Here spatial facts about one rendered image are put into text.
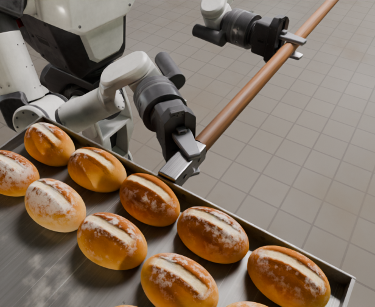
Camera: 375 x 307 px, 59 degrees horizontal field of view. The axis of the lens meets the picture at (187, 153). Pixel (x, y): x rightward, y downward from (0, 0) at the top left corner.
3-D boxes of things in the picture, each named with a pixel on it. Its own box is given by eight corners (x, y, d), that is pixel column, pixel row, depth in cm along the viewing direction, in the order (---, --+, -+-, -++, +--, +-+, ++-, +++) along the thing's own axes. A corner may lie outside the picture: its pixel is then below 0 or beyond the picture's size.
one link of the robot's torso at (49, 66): (42, 100, 115) (25, 53, 102) (71, 83, 122) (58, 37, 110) (103, 130, 104) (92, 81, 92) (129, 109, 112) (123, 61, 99)
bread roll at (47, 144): (18, 150, 57) (6, 126, 53) (50, 130, 61) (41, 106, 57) (55, 178, 53) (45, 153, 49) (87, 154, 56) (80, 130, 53)
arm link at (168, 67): (127, 101, 61) (113, 70, 69) (156, 133, 70) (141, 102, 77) (177, 64, 60) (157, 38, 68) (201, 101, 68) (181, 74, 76)
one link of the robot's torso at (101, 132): (80, 182, 135) (57, 90, 100) (110, 156, 145) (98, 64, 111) (109, 201, 130) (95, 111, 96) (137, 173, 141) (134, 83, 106)
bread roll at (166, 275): (128, 295, 40) (122, 274, 36) (159, 250, 44) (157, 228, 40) (201, 340, 36) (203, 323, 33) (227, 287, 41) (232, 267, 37)
